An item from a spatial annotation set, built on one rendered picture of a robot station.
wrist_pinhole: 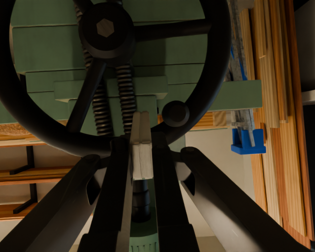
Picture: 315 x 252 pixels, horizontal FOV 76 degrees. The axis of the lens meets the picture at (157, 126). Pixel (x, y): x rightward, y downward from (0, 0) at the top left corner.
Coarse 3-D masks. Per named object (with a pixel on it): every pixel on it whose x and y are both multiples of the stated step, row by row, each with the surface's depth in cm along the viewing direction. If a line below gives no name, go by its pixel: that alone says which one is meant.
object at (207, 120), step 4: (208, 112) 58; (204, 116) 58; (208, 116) 58; (200, 120) 58; (204, 120) 58; (208, 120) 58; (212, 120) 58; (196, 124) 58; (200, 124) 58; (204, 124) 58; (208, 124) 58; (212, 124) 58; (0, 136) 55; (4, 136) 56; (8, 136) 56; (12, 136) 56; (16, 136) 56; (20, 136) 56; (24, 136) 56; (28, 136) 56; (32, 136) 56
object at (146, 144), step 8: (144, 112) 19; (144, 120) 17; (144, 128) 16; (144, 136) 14; (144, 144) 14; (144, 152) 14; (144, 160) 14; (144, 168) 14; (152, 168) 14; (144, 176) 15; (152, 176) 15
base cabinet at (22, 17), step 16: (16, 0) 40; (32, 0) 40; (48, 0) 40; (64, 0) 40; (96, 0) 40; (128, 0) 41; (144, 0) 41; (160, 0) 41; (176, 0) 41; (192, 0) 41; (16, 16) 40; (32, 16) 40; (48, 16) 40; (64, 16) 40; (144, 16) 41; (160, 16) 41; (176, 16) 41; (192, 16) 42
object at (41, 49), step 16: (16, 32) 40; (32, 32) 40; (48, 32) 40; (64, 32) 40; (16, 48) 40; (32, 48) 40; (48, 48) 40; (64, 48) 40; (80, 48) 41; (144, 48) 41; (160, 48) 41; (176, 48) 42; (192, 48) 42; (16, 64) 40; (32, 64) 40; (48, 64) 40; (64, 64) 41; (80, 64) 41; (144, 64) 41; (160, 64) 42
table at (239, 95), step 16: (64, 80) 32; (80, 80) 32; (112, 80) 32; (144, 80) 32; (160, 80) 32; (240, 80) 43; (256, 80) 43; (32, 96) 40; (48, 96) 41; (64, 96) 32; (112, 96) 32; (160, 96) 36; (176, 96) 42; (224, 96) 42; (240, 96) 43; (256, 96) 43; (0, 112) 40; (48, 112) 41; (64, 112) 41; (160, 112) 42
